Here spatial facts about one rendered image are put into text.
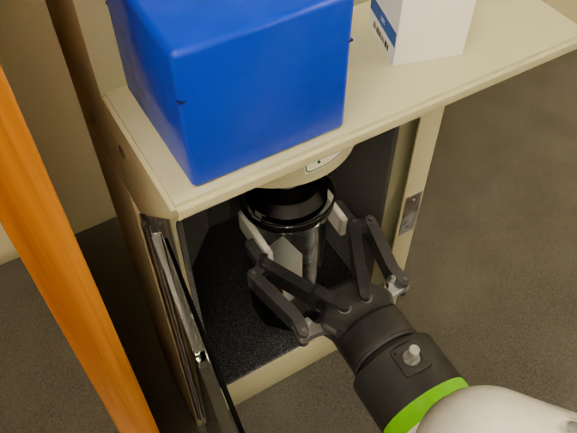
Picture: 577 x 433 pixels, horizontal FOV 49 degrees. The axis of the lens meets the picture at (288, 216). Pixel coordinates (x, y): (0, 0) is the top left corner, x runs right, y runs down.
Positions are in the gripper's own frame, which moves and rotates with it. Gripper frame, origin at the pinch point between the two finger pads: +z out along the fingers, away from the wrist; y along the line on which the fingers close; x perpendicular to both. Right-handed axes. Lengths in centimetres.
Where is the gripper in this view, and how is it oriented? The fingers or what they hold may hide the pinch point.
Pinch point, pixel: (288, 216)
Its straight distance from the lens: 73.3
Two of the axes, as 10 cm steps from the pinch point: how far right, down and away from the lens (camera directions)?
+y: -8.7, 3.8, -3.1
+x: -0.1, 6.2, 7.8
